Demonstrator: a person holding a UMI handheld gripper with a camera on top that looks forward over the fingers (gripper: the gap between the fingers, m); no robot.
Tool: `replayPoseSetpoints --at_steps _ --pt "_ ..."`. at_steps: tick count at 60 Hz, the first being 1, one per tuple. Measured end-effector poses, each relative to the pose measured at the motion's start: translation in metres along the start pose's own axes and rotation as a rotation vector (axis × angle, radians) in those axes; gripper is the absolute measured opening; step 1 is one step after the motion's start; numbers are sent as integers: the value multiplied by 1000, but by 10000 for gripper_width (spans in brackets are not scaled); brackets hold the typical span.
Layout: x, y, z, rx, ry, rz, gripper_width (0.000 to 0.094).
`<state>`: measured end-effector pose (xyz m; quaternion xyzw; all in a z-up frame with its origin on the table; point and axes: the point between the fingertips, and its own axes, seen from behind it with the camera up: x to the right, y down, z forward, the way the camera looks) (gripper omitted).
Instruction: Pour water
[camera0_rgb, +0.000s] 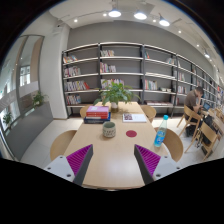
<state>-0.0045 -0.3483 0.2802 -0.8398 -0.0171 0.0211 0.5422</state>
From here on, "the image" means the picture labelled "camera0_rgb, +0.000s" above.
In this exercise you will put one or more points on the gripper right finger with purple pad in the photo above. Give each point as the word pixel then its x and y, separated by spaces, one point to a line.
pixel 152 166

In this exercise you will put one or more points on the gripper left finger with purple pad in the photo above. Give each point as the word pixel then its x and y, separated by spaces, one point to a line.
pixel 73 167

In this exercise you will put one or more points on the clear water bottle blue label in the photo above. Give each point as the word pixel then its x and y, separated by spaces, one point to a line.
pixel 161 132

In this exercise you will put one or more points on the wooden chair front left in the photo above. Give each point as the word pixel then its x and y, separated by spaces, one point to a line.
pixel 61 143

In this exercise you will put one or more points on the wooden chair front right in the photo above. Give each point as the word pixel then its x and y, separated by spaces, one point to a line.
pixel 174 144

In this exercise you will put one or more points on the round red coaster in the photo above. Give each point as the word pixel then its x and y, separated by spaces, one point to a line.
pixel 131 133

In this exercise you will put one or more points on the dark blue bottom book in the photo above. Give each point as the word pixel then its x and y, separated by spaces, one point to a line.
pixel 97 121

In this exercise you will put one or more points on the green patterned ceramic cup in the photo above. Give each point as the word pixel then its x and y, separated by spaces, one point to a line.
pixel 109 129

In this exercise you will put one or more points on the wooden chair back right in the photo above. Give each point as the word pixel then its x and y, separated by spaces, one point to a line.
pixel 149 111

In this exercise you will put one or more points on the open magazine on table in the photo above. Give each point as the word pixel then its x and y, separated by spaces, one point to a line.
pixel 134 118

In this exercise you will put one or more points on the wooden chair back left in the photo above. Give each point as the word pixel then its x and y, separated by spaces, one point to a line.
pixel 83 111

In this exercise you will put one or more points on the red middle book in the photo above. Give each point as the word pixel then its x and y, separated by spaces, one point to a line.
pixel 99 115

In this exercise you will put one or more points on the pink top book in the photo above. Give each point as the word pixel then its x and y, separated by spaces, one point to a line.
pixel 98 109

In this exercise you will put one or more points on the wooden chair of person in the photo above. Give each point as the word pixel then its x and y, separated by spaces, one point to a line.
pixel 191 118

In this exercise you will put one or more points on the wooden chair far right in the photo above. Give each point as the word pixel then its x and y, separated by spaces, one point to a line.
pixel 207 138

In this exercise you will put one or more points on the potted plant by window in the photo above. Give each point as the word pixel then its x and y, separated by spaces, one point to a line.
pixel 38 99

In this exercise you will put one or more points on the seated person brown shirt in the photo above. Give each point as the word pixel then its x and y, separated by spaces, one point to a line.
pixel 192 101

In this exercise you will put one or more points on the potted plant lower left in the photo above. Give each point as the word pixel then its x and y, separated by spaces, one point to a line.
pixel 7 119

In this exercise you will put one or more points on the laptop on far table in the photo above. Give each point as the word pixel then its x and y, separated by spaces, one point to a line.
pixel 206 106

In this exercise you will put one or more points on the potted green plant on table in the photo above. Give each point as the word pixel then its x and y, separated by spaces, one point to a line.
pixel 115 93

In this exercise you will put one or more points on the grey wall bookshelf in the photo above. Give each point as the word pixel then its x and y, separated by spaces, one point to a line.
pixel 156 76

